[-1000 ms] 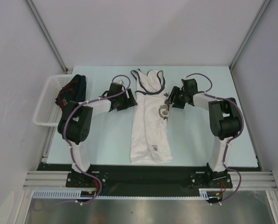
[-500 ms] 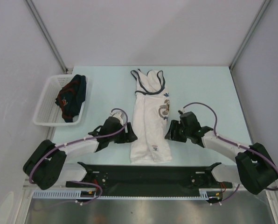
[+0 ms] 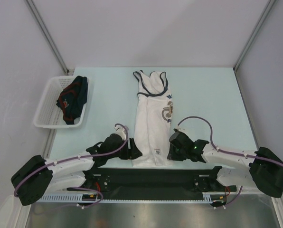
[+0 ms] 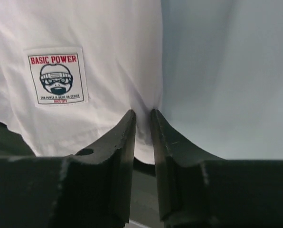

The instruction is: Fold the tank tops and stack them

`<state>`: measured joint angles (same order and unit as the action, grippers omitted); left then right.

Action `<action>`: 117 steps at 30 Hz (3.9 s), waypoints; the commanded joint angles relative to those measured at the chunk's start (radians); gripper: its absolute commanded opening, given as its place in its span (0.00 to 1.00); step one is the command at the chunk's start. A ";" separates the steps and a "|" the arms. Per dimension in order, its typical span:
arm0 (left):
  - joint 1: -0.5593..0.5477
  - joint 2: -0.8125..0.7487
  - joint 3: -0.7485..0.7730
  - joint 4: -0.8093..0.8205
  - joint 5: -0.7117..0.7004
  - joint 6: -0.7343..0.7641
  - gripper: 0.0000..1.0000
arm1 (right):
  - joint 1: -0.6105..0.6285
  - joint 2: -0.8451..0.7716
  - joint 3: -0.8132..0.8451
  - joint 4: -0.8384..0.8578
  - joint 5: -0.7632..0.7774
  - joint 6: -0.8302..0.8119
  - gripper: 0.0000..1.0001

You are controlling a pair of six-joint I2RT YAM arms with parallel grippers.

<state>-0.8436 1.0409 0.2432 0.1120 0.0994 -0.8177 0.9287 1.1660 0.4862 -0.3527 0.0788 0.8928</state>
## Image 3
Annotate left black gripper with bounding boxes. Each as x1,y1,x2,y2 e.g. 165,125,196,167
107,138,142,160

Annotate white tank top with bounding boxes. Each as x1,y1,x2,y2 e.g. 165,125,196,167
132,70,173,168

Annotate navy tank top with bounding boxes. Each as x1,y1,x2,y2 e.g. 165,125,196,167
56,76,88,125

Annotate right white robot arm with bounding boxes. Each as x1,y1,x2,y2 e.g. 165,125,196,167
168,131,283,198

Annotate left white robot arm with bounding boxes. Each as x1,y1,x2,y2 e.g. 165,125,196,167
11,133,142,206

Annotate white plastic basket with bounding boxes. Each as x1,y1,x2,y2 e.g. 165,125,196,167
33,76,94,130

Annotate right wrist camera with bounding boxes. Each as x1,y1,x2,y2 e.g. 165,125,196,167
173,126,187,134

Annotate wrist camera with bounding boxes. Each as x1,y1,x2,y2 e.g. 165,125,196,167
173,126,187,134
115,126,128,141

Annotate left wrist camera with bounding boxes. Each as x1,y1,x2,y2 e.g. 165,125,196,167
115,126,128,141

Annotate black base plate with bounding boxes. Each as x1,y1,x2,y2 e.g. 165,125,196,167
66,166,242,201

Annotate right cable duct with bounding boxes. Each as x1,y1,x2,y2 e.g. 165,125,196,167
203,192,227,203

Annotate cable duct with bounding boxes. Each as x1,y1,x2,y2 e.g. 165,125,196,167
38,193,101,203
203,192,227,203

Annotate left cable duct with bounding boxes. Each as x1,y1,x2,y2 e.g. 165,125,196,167
38,193,101,203

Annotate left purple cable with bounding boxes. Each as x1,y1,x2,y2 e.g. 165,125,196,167
14,123,129,207

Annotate right aluminium frame post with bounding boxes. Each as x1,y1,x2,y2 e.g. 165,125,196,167
233,0,278,73

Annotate aluminium frame post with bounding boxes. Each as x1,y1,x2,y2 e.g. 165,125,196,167
233,0,278,73
24,0,69,75

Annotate left aluminium frame post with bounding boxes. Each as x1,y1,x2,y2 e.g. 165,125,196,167
24,0,69,75

